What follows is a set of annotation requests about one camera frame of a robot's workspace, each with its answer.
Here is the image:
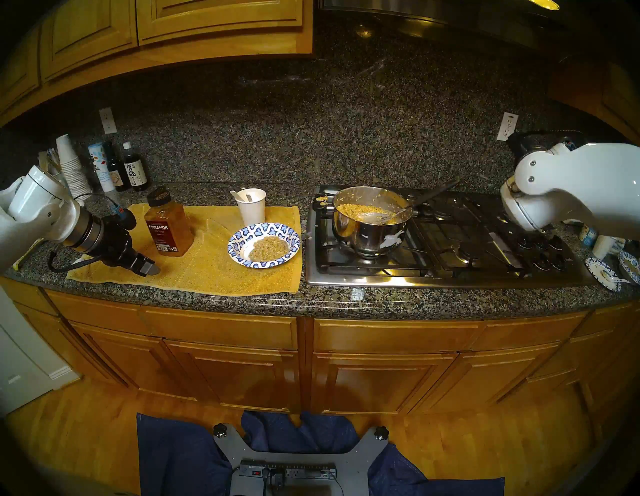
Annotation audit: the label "small dark glass bottle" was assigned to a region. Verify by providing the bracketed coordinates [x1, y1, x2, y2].
[105, 142, 126, 192]

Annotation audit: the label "white paper cup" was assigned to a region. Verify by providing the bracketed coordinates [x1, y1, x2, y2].
[592, 235, 626, 261]
[236, 188, 267, 227]

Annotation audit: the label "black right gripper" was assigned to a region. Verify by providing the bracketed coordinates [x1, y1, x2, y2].
[506, 131, 539, 161]

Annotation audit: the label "soy sauce bottle white label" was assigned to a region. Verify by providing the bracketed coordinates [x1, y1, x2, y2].
[121, 141, 149, 192]

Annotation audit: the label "wooden lower cabinets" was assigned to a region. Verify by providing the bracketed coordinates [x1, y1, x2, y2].
[0, 275, 640, 426]

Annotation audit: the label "ground cinnamon jar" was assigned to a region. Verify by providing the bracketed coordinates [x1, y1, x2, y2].
[144, 186, 195, 257]

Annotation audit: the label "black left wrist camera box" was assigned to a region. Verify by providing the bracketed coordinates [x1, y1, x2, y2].
[111, 204, 137, 231]

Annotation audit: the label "stainless steel pot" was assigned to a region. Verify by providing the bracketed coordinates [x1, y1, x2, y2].
[312, 186, 417, 258]

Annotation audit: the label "stack of white paper cups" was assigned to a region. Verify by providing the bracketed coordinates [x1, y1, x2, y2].
[55, 134, 93, 201]

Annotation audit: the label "black handled serving spoon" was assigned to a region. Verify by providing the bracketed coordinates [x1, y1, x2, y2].
[356, 179, 461, 224]

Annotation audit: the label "wooden upper cabinet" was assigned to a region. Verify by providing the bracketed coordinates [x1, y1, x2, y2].
[0, 0, 314, 126]
[547, 55, 640, 146]

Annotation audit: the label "oatmeal mass in pot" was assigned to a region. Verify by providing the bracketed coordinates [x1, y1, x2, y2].
[336, 202, 396, 223]

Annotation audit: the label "dark blue cloth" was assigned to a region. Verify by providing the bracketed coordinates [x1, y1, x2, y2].
[136, 411, 506, 496]

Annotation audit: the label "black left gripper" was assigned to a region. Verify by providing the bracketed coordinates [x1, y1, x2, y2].
[97, 220, 162, 278]

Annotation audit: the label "stainless range hood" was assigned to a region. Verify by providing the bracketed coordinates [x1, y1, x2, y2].
[320, 0, 561, 46]

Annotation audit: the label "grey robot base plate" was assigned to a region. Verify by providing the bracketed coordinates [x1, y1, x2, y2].
[213, 424, 390, 496]

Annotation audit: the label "white blue salt canister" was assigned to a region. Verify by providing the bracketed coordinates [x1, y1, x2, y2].
[88, 142, 117, 193]

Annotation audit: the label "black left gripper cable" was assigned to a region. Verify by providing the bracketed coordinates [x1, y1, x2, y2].
[48, 249, 108, 274]

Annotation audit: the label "yellow towel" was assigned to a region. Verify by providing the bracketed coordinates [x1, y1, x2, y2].
[66, 204, 304, 297]

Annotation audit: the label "scooped oatmeal portion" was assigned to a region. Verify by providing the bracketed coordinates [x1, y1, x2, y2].
[248, 236, 291, 263]

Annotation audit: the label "stainless gas cooktop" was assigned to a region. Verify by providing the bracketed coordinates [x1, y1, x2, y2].
[303, 185, 596, 289]

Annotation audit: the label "blue patterned paper plate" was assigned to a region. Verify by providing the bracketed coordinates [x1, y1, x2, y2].
[585, 257, 632, 292]

